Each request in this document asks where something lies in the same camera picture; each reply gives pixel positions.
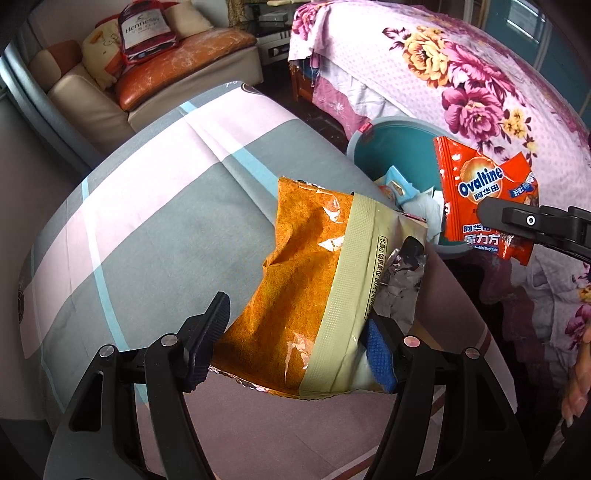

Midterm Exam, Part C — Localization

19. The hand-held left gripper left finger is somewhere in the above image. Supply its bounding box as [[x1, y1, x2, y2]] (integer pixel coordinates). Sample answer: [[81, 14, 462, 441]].
[[46, 291, 232, 480]]

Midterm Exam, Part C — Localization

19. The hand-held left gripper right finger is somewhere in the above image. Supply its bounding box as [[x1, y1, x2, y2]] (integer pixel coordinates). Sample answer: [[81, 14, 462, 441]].
[[362, 311, 536, 480]]

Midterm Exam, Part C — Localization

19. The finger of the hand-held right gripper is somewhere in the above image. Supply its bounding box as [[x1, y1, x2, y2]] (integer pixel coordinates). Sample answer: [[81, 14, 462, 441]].
[[475, 198, 591, 243], [536, 237, 591, 262]]

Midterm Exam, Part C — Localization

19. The red snack packet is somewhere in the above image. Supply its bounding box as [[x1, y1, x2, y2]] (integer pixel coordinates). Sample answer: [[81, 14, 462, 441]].
[[433, 136, 540, 266]]

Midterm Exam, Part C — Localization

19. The white teal medicine box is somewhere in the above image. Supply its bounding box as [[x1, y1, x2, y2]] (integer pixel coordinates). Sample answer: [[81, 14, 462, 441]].
[[406, 187, 444, 241]]

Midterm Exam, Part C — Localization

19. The orange snack bag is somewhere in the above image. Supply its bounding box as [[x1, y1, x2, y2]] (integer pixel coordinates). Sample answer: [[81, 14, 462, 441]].
[[210, 175, 430, 401]]

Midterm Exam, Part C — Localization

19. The light blue snack packet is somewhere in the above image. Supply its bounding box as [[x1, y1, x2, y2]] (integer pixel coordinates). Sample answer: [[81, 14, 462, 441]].
[[379, 166, 419, 204]]

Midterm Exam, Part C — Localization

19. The teal trash bin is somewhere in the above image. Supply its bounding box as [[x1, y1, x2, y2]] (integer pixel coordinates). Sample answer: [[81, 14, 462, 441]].
[[346, 116, 481, 257]]

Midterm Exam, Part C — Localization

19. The person's right hand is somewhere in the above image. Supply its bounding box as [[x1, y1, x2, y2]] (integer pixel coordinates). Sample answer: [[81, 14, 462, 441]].
[[561, 323, 591, 428]]

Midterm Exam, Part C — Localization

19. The plaid tablecloth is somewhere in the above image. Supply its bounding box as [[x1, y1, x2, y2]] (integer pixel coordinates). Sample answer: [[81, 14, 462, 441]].
[[18, 80, 506, 480]]

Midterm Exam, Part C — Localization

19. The pink floral bedsheet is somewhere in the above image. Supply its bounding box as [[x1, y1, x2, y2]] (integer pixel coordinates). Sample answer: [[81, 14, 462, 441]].
[[288, 0, 591, 384]]

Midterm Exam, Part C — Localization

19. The cream leather sofa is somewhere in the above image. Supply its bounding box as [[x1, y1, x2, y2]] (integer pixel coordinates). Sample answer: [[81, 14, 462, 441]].
[[28, 0, 264, 134]]

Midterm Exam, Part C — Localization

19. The orange seat cushion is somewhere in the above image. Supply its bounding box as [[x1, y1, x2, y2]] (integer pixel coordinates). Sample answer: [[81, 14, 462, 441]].
[[115, 27, 258, 112]]

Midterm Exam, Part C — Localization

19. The white media stand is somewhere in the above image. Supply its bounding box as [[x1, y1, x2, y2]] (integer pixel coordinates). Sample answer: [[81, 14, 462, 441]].
[[256, 0, 301, 65]]

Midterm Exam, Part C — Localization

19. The cartoon print pillow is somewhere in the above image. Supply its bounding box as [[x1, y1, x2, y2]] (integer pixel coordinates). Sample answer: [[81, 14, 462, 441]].
[[82, 16, 125, 88]]

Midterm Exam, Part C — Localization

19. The bottle-shaped red bag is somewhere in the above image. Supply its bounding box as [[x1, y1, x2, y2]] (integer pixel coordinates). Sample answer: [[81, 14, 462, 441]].
[[117, 0, 180, 63]]

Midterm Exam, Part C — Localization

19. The beige pillow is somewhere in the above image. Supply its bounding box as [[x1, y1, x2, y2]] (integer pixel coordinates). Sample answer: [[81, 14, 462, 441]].
[[164, 0, 215, 40]]

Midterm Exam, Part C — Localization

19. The wooden bed frame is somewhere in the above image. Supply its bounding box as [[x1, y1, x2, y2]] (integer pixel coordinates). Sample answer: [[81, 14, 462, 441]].
[[290, 62, 317, 102]]

